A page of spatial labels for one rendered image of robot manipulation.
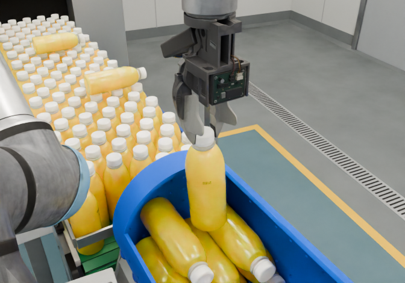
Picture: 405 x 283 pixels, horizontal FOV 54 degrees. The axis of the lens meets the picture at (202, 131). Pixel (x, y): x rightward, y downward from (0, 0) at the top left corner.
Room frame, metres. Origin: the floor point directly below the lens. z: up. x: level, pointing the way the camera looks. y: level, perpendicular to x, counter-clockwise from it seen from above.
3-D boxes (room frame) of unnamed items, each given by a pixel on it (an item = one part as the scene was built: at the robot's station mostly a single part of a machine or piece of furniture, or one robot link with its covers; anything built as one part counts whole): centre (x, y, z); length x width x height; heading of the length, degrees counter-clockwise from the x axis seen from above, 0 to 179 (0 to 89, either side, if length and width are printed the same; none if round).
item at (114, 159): (0.82, 0.23, 1.09); 0.04 x 0.04 x 0.02
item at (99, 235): (0.76, 0.12, 0.96); 0.40 x 0.01 x 0.03; 121
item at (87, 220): (0.71, 0.29, 0.99); 0.07 x 0.07 x 0.19
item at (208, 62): (0.54, -0.01, 1.48); 0.09 x 0.08 x 0.12; 31
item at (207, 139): (0.56, 0.00, 1.33); 0.04 x 0.04 x 0.02
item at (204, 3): (0.54, -0.01, 1.56); 0.08 x 0.08 x 0.05
